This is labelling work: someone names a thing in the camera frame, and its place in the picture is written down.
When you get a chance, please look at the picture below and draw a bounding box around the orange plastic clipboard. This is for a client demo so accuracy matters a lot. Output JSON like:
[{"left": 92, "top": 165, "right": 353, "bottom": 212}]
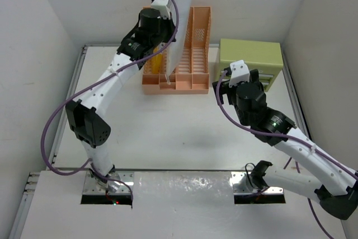
[{"left": 150, "top": 43, "right": 165, "bottom": 74}]

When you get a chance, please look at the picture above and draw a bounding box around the green metal drawer box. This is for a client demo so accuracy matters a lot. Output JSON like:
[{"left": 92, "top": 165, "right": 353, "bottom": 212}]
[{"left": 214, "top": 39, "right": 284, "bottom": 92}]

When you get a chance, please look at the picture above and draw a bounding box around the clear mesh document pouch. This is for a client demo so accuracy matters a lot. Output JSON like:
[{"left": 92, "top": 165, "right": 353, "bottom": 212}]
[{"left": 164, "top": 0, "right": 192, "bottom": 85}]

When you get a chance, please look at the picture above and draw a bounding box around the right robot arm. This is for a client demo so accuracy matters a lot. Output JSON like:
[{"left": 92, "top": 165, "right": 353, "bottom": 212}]
[{"left": 213, "top": 65, "right": 357, "bottom": 220}]

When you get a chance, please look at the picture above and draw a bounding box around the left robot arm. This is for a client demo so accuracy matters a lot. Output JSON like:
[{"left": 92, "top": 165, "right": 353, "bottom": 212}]
[{"left": 65, "top": 8, "right": 175, "bottom": 177}]

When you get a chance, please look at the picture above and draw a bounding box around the pink plastic file organizer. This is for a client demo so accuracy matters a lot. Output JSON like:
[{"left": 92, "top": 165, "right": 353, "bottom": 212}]
[{"left": 142, "top": 6, "right": 211, "bottom": 95}]

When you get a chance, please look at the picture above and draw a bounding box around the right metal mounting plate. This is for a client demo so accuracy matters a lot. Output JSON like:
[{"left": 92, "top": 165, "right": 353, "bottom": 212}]
[{"left": 230, "top": 171, "right": 284, "bottom": 196}]

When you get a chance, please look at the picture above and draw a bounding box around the metal mounting plate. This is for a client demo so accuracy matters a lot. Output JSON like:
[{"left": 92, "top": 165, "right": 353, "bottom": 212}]
[
  {"left": 230, "top": 171, "right": 284, "bottom": 196},
  {"left": 82, "top": 171, "right": 134, "bottom": 195}
]

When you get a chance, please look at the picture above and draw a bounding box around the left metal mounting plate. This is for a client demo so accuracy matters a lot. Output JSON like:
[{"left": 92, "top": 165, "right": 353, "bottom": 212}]
[{"left": 82, "top": 171, "right": 134, "bottom": 195}]

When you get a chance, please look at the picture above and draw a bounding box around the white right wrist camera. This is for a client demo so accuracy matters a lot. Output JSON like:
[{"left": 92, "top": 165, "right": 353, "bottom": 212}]
[{"left": 229, "top": 60, "right": 250, "bottom": 87}]

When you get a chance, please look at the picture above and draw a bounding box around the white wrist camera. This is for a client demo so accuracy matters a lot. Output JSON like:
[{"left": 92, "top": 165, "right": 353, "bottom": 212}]
[
  {"left": 150, "top": 0, "right": 171, "bottom": 19},
  {"left": 229, "top": 60, "right": 250, "bottom": 87}
]

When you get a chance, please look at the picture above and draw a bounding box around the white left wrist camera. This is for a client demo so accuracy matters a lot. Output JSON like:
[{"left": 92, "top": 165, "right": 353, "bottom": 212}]
[{"left": 150, "top": 0, "right": 171, "bottom": 19}]

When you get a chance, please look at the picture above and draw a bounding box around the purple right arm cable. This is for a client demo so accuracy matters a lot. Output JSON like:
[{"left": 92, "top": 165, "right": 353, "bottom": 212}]
[{"left": 215, "top": 70, "right": 358, "bottom": 239}]

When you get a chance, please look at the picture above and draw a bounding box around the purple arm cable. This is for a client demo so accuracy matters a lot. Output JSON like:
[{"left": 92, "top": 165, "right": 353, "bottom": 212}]
[
  {"left": 40, "top": 0, "right": 180, "bottom": 203},
  {"left": 215, "top": 70, "right": 358, "bottom": 239}
]

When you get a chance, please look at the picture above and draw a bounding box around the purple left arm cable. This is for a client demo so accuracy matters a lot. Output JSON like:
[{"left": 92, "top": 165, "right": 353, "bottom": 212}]
[{"left": 40, "top": 0, "right": 180, "bottom": 203}]

